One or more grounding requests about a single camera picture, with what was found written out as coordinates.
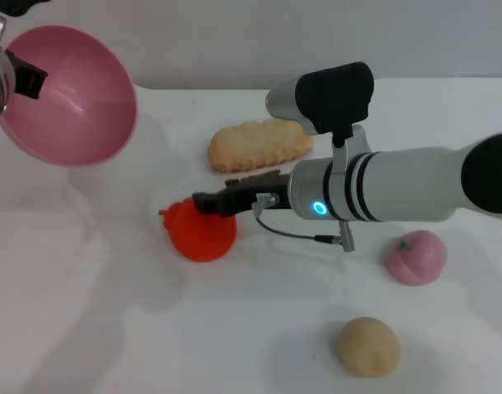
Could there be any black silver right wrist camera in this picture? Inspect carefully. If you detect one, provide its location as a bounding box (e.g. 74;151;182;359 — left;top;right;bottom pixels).
265;61;375;149

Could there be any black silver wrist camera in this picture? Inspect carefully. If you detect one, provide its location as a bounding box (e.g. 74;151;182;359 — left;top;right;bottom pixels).
3;0;53;18
265;61;375;149

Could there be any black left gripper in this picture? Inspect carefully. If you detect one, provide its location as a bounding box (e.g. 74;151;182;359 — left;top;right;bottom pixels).
7;51;49;101

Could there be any pink plastic bowl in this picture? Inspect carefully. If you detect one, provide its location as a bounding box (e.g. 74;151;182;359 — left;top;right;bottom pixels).
0;25;138;167

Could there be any long beige bread loaf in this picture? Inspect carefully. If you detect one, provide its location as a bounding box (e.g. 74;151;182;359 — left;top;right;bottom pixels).
207;118;315;174

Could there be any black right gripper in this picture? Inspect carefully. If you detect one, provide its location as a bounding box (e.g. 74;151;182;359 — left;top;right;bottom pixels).
191;168;292;217

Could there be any round beige bun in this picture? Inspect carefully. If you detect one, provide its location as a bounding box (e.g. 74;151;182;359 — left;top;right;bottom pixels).
336;316;400;378

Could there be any right arm cable with plug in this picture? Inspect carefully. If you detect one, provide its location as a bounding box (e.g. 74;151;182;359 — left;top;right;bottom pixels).
252;194;357;254

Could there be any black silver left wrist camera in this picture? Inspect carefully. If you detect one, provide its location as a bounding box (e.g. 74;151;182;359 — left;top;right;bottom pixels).
3;0;53;18

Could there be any orange toy fruit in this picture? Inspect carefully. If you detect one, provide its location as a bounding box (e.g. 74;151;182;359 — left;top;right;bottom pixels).
159;196;238;263

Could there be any pink toy peach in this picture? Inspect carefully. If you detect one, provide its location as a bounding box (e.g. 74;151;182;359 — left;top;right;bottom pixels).
385;230;448;286

